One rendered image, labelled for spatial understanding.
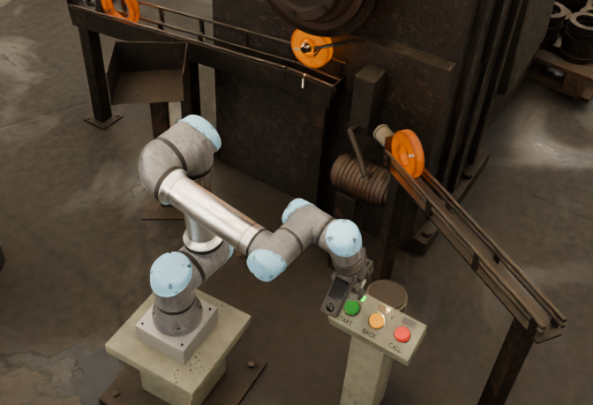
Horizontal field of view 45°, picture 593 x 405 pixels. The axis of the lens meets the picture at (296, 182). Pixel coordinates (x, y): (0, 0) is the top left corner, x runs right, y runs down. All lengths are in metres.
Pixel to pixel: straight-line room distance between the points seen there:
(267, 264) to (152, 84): 1.30
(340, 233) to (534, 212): 1.78
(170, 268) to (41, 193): 1.29
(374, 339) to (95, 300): 1.21
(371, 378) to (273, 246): 0.65
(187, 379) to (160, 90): 1.06
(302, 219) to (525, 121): 2.29
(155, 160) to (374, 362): 0.80
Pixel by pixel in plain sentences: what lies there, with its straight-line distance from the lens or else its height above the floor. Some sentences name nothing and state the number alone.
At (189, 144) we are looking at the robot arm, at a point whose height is 1.01.
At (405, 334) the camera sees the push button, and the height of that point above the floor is 0.61.
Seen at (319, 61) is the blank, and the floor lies 0.78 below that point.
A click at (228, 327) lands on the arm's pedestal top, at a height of 0.30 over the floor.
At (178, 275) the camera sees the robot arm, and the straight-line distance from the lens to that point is 2.01.
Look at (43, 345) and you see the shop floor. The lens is 2.69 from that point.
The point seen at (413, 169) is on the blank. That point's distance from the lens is 2.22.
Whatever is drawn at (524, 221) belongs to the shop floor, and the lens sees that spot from 3.20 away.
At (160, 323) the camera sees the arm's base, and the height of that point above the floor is 0.41.
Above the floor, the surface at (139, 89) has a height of 0.59.
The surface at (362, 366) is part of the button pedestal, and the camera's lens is 2.06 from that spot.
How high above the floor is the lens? 2.14
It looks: 43 degrees down
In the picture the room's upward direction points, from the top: 4 degrees clockwise
